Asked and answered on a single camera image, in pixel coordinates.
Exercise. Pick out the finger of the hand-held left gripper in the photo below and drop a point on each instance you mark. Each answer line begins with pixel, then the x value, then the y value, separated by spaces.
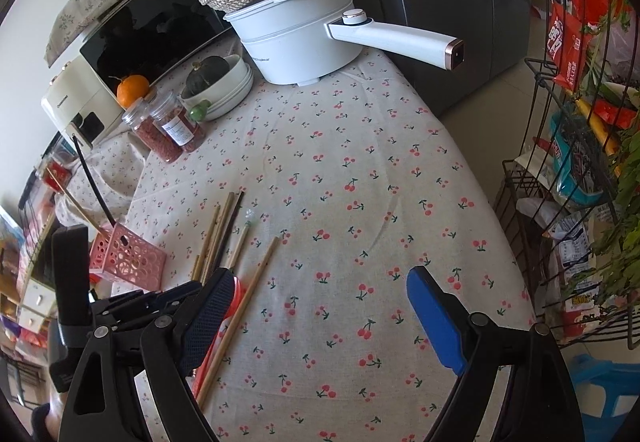
pixel 130 306

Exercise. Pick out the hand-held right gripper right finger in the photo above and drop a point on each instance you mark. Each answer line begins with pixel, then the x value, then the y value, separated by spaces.
pixel 435 322

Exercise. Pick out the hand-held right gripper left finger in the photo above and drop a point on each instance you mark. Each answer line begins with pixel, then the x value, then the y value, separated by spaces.
pixel 210 314

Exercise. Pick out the red plastic spoon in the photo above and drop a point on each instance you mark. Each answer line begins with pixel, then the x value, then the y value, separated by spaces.
pixel 241 292

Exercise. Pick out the pink perforated utensil holder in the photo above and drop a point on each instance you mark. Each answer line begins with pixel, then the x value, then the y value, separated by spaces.
pixel 130 257

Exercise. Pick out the long bamboo chopstick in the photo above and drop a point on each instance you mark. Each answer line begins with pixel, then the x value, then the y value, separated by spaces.
pixel 75 204

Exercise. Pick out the green print chopsticks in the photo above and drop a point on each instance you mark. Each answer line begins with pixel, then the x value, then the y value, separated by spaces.
pixel 241 239

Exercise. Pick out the dark wooden chopstick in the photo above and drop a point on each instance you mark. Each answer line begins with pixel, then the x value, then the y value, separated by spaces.
pixel 230 229

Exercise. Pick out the black chopstick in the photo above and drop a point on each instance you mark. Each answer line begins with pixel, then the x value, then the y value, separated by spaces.
pixel 92 182

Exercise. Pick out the white small drawer unit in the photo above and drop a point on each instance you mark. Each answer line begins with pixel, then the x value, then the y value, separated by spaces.
pixel 35 304

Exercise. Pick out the white printed packet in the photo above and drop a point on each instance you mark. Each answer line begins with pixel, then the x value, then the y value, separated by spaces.
pixel 572 247

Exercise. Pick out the glass jar red berries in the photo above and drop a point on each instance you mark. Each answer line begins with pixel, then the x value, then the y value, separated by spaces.
pixel 150 135

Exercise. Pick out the cherry print tablecloth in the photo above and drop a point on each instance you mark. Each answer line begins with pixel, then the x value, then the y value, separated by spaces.
pixel 350 172

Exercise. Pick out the labelled glass jar dried fruit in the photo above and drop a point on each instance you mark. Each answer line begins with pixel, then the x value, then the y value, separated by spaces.
pixel 180 125

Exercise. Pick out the cream white kitchen appliance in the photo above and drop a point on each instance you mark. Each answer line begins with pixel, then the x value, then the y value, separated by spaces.
pixel 75 87

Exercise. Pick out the blue plastic stool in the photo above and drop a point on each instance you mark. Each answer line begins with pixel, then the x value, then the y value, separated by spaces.
pixel 605 397

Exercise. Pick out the orange fruit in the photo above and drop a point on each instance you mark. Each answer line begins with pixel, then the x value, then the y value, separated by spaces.
pixel 132 91

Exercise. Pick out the small green fruit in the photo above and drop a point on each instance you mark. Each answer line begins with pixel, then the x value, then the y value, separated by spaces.
pixel 196 113

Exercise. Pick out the teal snack packet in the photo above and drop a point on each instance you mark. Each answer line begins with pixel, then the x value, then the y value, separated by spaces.
pixel 575 167

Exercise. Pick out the white bowl with dark squash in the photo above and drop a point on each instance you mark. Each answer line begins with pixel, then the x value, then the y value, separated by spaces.
pixel 240 95

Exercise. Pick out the dark green squash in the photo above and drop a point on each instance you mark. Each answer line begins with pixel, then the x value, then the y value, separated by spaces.
pixel 207 75

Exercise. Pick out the black microwave oven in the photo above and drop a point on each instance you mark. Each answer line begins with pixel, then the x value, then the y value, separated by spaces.
pixel 150 32

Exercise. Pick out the white electric pot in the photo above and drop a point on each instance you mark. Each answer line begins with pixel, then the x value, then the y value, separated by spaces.
pixel 290 42

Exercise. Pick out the red snack packet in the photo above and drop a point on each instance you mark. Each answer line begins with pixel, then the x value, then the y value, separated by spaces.
pixel 567 52

